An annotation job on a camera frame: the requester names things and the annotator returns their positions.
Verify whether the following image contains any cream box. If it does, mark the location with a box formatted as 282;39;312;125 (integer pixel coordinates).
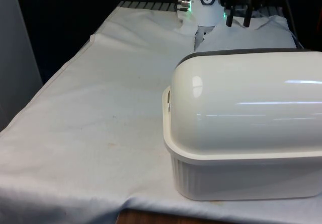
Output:
162;85;322;201

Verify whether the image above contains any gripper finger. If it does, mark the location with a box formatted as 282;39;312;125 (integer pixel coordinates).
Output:
240;0;253;28
220;0;236;27

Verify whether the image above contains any rounded box lid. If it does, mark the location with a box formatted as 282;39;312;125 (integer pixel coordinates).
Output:
171;47;322;161

